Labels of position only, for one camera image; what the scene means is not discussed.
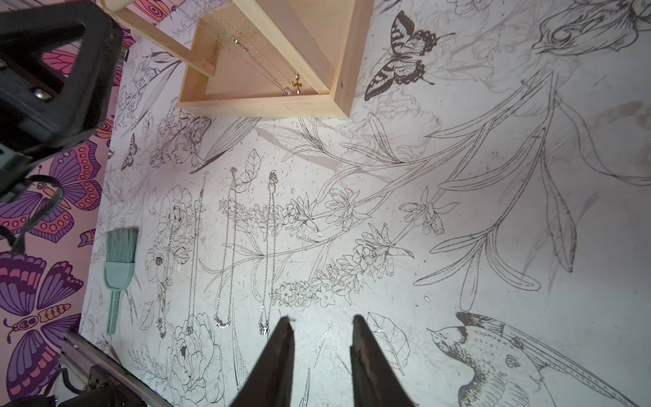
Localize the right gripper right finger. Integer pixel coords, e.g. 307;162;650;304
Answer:
349;315;415;407

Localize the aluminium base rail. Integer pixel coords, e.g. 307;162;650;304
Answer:
60;332;172;407

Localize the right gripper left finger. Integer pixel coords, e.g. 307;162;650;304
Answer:
231;316;295;407

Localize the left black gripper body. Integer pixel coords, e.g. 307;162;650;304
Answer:
1;1;124;198

